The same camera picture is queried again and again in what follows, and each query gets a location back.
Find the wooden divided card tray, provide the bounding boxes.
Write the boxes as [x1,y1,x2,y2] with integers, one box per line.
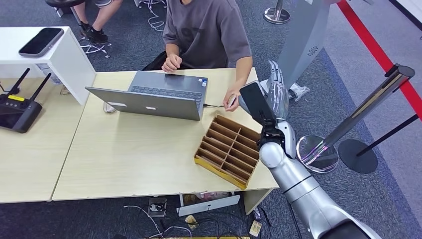
[194,114,262,190]

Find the white open cardboard box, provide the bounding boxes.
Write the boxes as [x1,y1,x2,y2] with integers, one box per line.
[177,192,241,218]

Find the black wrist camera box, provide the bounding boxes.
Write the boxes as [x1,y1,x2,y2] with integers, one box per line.
[239,81,279,129]

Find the white shelf stand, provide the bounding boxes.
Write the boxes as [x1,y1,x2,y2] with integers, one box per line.
[0,26,97,106]

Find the grey floor socket box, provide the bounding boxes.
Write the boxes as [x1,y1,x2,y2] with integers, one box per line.
[147,197,168,218]

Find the black stool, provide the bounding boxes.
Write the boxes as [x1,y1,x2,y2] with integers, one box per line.
[45,0,87,17]

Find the person's left hand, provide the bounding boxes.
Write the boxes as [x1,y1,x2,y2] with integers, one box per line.
[222,86,243,112]

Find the black stanchion post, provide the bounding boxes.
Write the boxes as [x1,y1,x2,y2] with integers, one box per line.
[338,114,420,175]

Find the grey open laptop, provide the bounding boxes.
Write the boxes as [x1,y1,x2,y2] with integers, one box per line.
[85,70,209,121]

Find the chrome stanchion base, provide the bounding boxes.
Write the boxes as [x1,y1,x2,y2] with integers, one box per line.
[263,0,292,25]

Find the white floor cable bundle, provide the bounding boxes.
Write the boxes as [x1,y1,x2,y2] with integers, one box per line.
[138,0,169,33]

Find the black smartphone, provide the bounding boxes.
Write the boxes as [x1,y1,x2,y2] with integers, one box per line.
[18,27,65,58]

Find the person's legs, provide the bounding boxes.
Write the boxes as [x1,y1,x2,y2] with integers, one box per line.
[72,0,124,45]

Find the person's right hand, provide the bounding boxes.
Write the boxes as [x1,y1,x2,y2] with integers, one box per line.
[161,53,183,73]

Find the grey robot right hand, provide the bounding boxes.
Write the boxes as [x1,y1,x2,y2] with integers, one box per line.
[266,60,291,122]

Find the chrome stanchion post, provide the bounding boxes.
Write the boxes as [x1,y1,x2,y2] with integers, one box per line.
[295,64,417,174]

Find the clear plastic bag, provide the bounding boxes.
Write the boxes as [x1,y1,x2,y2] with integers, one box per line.
[289,83,311,102]

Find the small yellowish packet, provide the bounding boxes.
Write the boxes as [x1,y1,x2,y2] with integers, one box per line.
[184,215,200,231]
[249,220,263,238]

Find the black router with antennas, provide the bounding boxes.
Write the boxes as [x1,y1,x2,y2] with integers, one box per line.
[0,68,53,134]

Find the seated person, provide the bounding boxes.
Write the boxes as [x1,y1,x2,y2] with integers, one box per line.
[141,0,254,112]

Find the thin white floor cable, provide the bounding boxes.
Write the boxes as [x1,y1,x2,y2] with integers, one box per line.
[123,205,193,239]

